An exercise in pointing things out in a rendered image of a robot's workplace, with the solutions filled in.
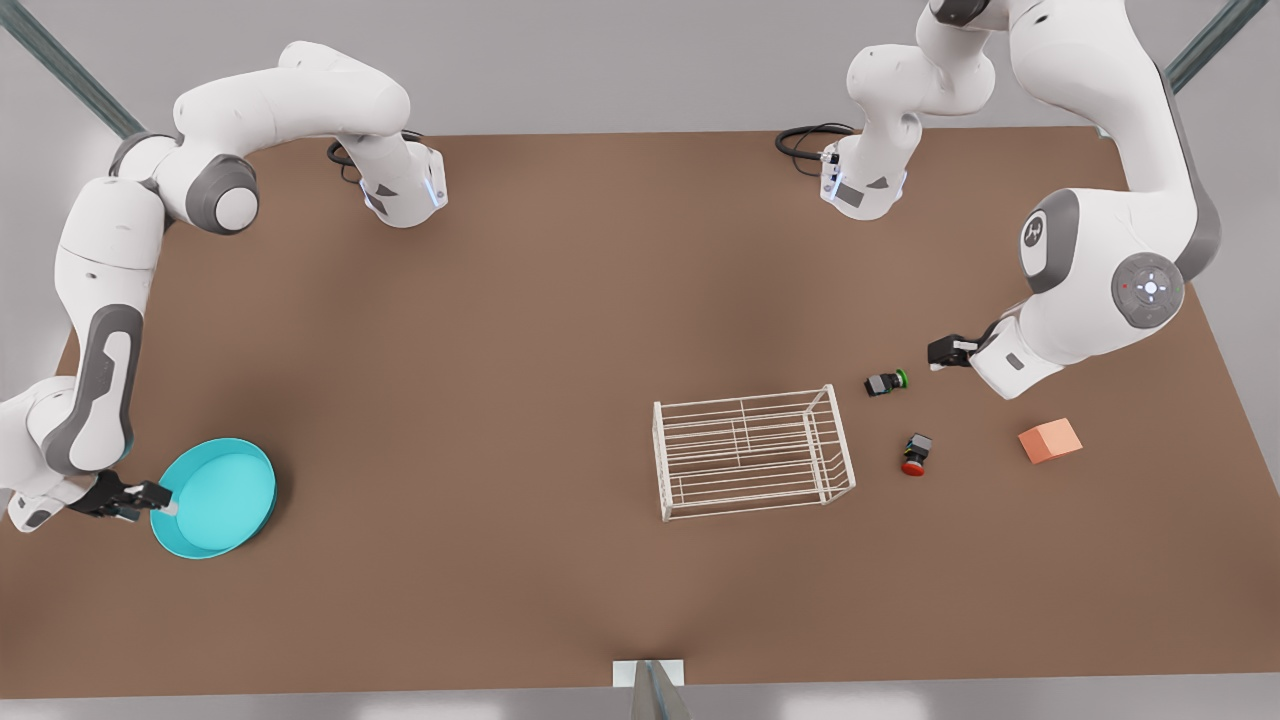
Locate turquoise plate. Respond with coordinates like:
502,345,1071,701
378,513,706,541
150,437,278,559

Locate orange cube block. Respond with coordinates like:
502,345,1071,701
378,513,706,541
1018,418,1084,465

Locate white wire shelf rack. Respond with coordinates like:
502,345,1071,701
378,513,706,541
653,385,857,523

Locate black cable loop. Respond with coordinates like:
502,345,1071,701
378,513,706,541
326,130,426,186
775,123,858,179

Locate silver frame post with foot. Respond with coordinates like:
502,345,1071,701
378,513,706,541
613,659,693,720

